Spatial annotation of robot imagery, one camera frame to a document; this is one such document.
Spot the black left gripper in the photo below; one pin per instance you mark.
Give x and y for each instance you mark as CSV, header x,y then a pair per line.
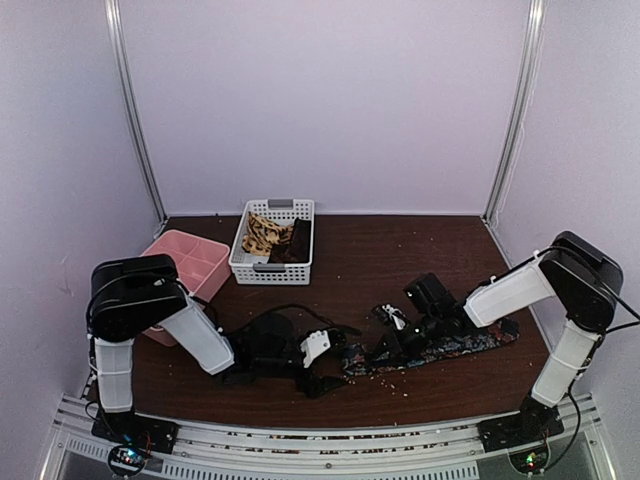
x,y
314,388

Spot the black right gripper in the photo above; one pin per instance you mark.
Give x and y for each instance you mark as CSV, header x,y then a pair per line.
x,y
391,341

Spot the navy floral patterned tie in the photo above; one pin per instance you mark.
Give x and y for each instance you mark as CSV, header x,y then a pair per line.
x,y
354,360

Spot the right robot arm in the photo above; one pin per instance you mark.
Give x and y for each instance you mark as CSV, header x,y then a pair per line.
x,y
494,382

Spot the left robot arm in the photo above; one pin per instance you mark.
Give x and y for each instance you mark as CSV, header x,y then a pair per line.
x,y
131,295

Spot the white perforated plastic basket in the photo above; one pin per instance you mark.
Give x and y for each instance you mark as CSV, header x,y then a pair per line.
x,y
250,269

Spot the dark brown red floral tie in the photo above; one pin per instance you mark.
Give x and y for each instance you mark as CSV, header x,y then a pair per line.
x,y
298,249

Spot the yellow floral tie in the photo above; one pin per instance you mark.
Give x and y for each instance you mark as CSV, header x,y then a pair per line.
x,y
262,234

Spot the pink divided organizer tray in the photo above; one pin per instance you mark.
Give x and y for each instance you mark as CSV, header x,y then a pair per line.
x,y
202,264

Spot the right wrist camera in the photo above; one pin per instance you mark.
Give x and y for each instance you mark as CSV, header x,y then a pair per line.
x,y
390,316

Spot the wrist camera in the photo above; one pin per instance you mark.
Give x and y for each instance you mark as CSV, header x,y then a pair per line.
x,y
319,342
390,316

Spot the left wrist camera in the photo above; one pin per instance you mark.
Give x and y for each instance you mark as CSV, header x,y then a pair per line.
x,y
319,342

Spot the aluminium front rail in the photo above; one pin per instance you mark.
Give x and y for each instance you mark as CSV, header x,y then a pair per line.
x,y
443,450

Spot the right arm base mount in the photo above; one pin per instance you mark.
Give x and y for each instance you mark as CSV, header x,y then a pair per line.
x,y
519,429

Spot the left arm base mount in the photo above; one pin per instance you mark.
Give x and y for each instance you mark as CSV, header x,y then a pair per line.
x,y
135,435

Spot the right aluminium frame post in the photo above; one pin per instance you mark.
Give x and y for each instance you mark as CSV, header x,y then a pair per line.
x,y
522,97

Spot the aluminium frame post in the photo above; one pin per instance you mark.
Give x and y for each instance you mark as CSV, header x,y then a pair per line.
x,y
522,97
133,120

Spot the left aluminium frame post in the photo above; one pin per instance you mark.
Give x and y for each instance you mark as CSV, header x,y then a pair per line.
x,y
133,120

